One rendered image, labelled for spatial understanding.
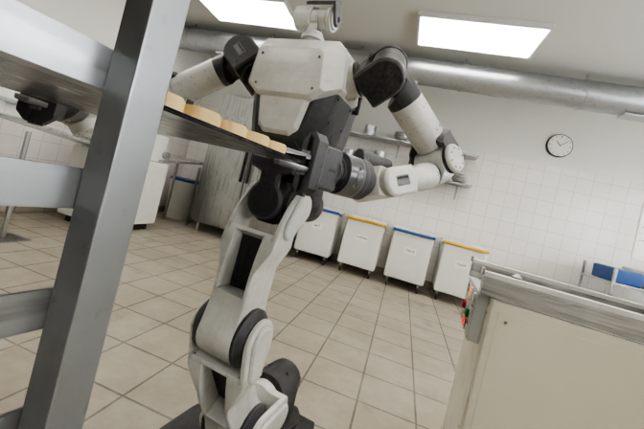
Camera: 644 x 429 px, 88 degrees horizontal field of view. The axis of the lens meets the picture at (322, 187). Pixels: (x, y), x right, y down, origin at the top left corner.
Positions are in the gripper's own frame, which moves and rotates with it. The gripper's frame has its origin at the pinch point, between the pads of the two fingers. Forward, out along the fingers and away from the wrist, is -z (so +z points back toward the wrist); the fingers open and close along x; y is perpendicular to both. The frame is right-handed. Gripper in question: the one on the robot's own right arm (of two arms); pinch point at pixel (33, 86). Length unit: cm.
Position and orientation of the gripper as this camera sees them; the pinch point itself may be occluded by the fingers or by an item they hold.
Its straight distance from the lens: 77.8
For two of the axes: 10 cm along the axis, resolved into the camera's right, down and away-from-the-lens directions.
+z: -3.7, -0.7, 9.3
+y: 9.0, 2.4, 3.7
